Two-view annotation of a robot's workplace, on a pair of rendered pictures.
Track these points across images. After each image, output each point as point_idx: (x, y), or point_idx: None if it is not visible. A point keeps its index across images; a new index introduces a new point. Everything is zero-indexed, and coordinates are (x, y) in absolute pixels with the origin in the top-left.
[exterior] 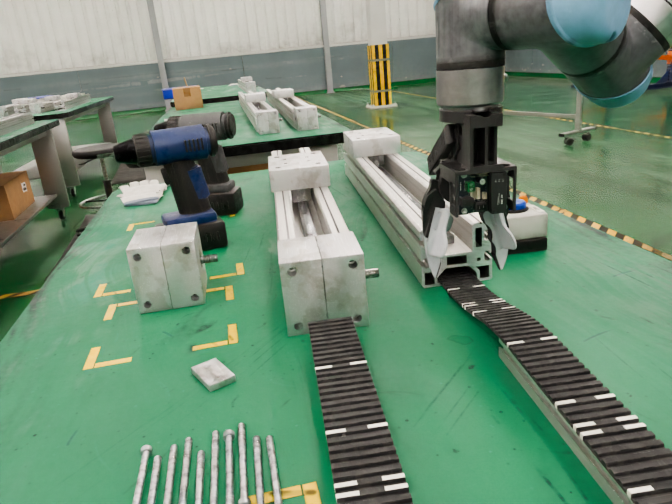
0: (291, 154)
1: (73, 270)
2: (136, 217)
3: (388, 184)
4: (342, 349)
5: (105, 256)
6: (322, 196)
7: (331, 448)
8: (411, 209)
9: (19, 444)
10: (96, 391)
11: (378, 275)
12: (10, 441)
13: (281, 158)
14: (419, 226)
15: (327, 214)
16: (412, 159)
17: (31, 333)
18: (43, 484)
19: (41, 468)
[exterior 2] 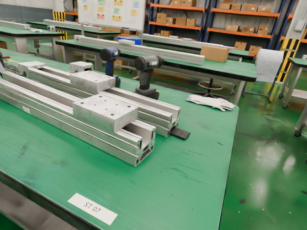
0: (106, 79)
1: (125, 79)
2: (167, 93)
3: (41, 86)
4: (16, 69)
5: (129, 82)
6: (63, 78)
7: (7, 63)
8: (17, 76)
9: (61, 66)
10: (62, 70)
11: (19, 75)
12: (63, 66)
13: (103, 76)
14: (8, 71)
15: (47, 73)
16: (146, 219)
17: (96, 72)
18: (50, 65)
19: (53, 66)
